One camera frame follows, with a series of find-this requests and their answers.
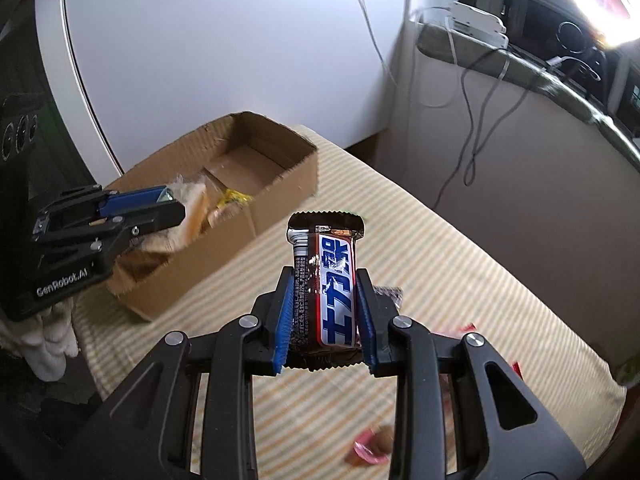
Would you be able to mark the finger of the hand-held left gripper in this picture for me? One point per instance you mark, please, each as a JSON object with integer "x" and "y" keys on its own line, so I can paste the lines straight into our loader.
{"x": 155, "y": 217}
{"x": 135, "y": 200}

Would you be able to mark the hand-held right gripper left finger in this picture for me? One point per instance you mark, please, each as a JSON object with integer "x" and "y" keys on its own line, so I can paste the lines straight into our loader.
{"x": 282, "y": 320}

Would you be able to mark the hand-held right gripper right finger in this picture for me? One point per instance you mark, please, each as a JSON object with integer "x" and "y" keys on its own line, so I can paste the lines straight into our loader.
{"x": 364, "y": 320}

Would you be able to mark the clear wafer packet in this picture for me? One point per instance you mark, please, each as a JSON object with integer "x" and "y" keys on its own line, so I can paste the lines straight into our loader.
{"x": 194, "y": 210}

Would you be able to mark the chocolate bar with blue script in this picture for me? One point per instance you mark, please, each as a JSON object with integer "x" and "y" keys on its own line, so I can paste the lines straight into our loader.
{"x": 330, "y": 285}

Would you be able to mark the cardboard box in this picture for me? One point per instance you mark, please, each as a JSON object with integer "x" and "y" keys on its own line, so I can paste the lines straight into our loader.
{"x": 210, "y": 260}

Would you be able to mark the yellow candy packet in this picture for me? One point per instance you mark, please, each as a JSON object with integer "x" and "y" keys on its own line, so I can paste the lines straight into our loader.
{"x": 232, "y": 198}

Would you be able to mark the pink clear candy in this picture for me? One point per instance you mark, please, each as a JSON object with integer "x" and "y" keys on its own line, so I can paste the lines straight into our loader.
{"x": 372, "y": 452}

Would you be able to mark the striped yellow cloth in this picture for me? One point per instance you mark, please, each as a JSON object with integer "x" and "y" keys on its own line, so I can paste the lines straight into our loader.
{"x": 450, "y": 260}

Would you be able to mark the white panel board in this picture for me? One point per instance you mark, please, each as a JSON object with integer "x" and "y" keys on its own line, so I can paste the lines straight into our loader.
{"x": 225, "y": 60}

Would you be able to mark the grey sill cushion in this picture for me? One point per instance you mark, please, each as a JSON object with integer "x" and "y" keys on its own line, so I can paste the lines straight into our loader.
{"x": 450, "y": 47}

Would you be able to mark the white power strip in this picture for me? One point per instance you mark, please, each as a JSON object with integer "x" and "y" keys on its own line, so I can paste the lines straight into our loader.
{"x": 475, "y": 22}

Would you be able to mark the black tripod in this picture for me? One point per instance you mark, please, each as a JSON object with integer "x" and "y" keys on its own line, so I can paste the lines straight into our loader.
{"x": 597, "y": 62}

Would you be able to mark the window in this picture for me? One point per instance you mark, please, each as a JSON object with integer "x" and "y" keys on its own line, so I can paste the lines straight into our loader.
{"x": 530, "y": 10}

